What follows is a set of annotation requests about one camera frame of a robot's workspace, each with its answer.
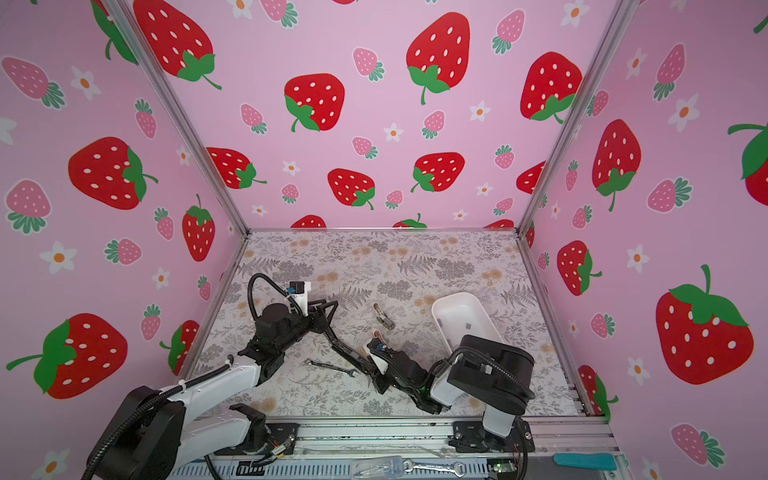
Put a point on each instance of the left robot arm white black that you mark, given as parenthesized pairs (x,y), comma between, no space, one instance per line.
(156,431)

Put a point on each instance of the pink mini stapler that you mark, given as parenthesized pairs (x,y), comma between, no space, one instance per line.
(378,335)

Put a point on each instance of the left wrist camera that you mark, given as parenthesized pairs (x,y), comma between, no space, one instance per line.
(299,295)

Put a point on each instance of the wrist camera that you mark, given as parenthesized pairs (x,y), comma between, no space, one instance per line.
(299,295)
(381,354)

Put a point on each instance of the clear plastic bag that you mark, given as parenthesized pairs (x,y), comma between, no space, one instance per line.
(380,468)

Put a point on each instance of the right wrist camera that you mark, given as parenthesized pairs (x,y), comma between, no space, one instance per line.
(381,354)

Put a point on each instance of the aluminium rail base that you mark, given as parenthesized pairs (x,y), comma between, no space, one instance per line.
(324,448)

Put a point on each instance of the white plastic tray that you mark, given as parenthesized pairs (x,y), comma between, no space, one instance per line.
(463,314)

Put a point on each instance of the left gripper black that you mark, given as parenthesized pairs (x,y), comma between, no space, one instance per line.
(317,319)

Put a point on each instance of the small silver table wrench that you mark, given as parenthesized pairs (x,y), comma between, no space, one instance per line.
(327,366)

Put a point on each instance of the black stapler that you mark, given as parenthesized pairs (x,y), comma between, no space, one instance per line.
(363,363)

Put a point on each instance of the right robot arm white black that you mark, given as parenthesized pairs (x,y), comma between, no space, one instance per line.
(496,374)

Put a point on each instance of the teal tool handle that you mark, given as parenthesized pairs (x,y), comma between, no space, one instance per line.
(598,462)

